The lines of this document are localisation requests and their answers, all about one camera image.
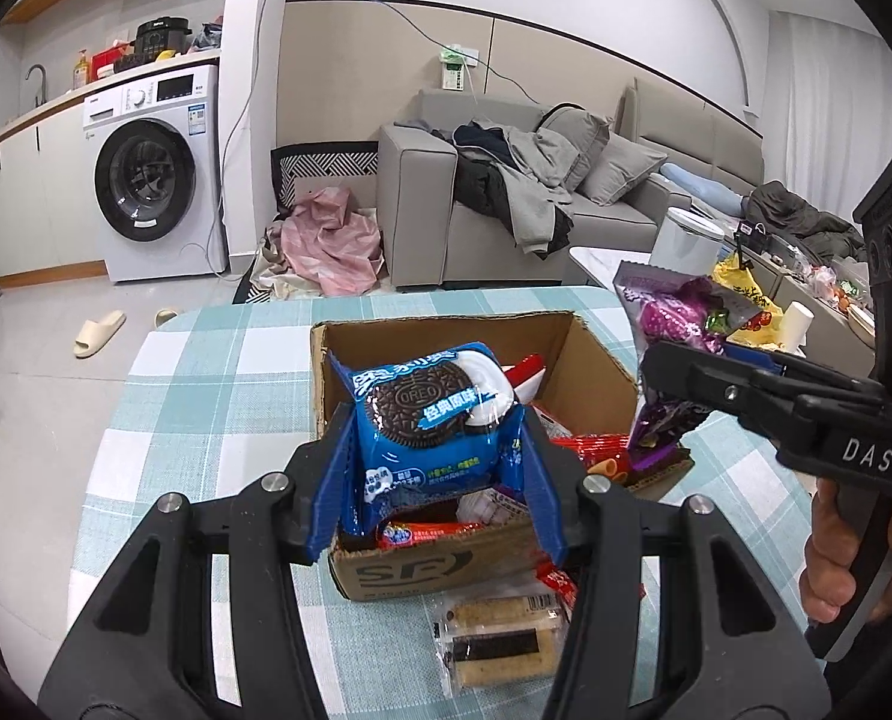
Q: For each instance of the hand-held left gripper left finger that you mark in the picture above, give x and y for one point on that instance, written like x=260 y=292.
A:
x=333 y=480

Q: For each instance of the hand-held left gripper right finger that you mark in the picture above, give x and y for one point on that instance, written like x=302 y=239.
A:
x=543 y=495

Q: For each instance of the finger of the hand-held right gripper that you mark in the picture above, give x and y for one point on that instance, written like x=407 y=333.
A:
x=701 y=375
x=757 y=361

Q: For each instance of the purple snack packet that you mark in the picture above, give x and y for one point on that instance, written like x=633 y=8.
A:
x=671 y=315

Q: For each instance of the red black snack packet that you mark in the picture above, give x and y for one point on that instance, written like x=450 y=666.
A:
x=596 y=448

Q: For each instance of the red chip packet blue logo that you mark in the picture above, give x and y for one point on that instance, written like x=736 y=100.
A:
x=416 y=534

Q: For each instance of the blue cookie packet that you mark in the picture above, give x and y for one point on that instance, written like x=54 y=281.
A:
x=431 y=465

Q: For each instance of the brown cardboard box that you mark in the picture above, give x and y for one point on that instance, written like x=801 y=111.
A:
x=416 y=570

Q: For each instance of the clear seaweed cracker packet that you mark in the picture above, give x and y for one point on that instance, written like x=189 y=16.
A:
x=491 y=637

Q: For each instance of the person's right hand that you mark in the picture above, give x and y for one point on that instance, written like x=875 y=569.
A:
x=821 y=555

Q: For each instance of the white paper cup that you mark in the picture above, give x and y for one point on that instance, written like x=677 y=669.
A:
x=799 y=324

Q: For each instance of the yellow plastic bag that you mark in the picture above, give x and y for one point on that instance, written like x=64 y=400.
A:
x=753 y=300

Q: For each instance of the red white snack packet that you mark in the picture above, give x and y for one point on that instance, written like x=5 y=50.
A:
x=525 y=376

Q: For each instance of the white round bin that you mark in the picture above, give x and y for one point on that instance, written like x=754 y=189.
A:
x=686 y=240

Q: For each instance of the white marble side table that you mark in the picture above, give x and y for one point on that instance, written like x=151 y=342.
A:
x=603 y=262

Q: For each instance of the dark green jacket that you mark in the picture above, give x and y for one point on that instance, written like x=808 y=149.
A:
x=799 y=217

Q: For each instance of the teal plaid tablecloth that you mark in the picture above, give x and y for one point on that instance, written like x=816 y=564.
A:
x=213 y=390

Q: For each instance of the grey cushion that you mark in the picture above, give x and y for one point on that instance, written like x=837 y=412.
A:
x=577 y=142
x=626 y=169

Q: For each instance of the pink cloth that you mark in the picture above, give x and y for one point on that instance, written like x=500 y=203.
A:
x=333 y=240

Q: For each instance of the grey hoodie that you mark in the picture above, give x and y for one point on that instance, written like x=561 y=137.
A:
x=536 y=195

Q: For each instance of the beige sofa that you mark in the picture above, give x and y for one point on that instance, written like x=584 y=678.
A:
x=416 y=217

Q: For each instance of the white washing machine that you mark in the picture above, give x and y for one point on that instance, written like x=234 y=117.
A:
x=153 y=180

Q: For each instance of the white remote control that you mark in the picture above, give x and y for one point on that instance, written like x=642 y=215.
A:
x=453 y=77

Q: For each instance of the white kitchen counter cabinets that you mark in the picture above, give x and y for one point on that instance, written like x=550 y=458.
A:
x=33 y=195

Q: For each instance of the red box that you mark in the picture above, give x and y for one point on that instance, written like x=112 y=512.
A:
x=107 y=64

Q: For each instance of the black pressure cooker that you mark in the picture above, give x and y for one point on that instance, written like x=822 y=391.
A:
x=162 y=37

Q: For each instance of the yellow bottle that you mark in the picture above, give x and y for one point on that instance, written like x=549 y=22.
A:
x=80 y=71

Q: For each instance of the metal faucet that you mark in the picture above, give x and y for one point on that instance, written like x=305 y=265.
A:
x=37 y=75

